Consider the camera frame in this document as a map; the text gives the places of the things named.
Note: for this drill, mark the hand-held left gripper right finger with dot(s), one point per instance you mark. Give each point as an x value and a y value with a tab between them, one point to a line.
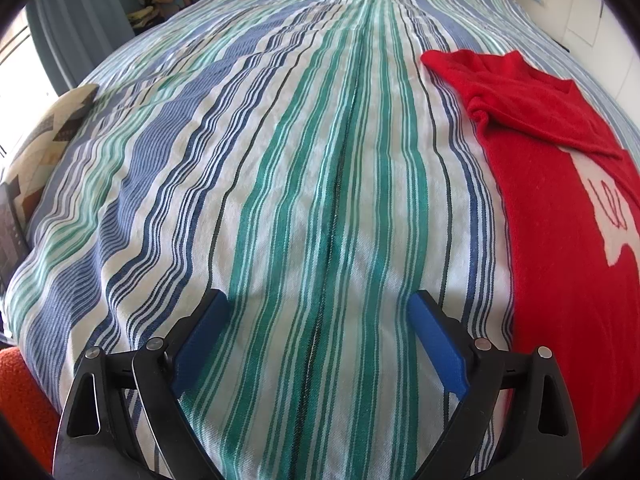
440	340

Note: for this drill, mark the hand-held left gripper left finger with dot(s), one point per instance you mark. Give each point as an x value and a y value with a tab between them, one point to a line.
200	335

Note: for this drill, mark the red knit sweater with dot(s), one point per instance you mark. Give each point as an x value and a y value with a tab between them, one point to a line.
550	220

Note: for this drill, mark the orange cloth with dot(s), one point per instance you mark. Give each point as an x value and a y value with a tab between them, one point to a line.
25	400

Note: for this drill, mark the striped bedspread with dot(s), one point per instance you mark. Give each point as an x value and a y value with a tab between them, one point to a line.
300	160

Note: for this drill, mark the geometric patterned pillow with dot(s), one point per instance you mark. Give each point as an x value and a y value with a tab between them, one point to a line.
50	135

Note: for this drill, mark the white wardrobe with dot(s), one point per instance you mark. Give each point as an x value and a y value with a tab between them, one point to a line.
605	45

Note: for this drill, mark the blue-grey curtain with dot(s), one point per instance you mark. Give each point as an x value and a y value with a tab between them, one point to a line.
75	20

